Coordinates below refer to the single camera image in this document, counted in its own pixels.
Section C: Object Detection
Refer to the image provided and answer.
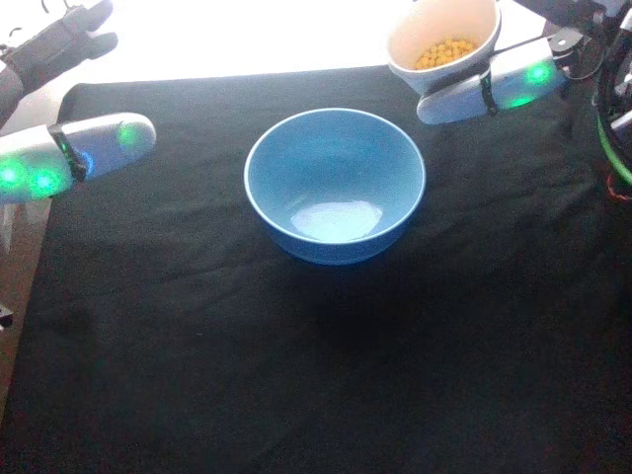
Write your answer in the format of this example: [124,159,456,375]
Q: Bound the blue bowl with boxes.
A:
[243,107,428,267]

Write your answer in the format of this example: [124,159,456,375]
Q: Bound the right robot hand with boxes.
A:
[417,0,606,125]

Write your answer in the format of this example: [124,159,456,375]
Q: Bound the green cable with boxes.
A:
[594,68,632,187]

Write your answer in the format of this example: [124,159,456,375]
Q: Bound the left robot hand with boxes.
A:
[0,0,158,204]

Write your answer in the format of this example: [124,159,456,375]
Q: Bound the yellow small beads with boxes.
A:
[413,38,479,71]

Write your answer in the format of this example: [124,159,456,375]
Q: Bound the white paper cup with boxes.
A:
[386,0,504,96]

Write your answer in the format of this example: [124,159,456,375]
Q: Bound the black table cloth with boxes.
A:
[0,61,632,474]

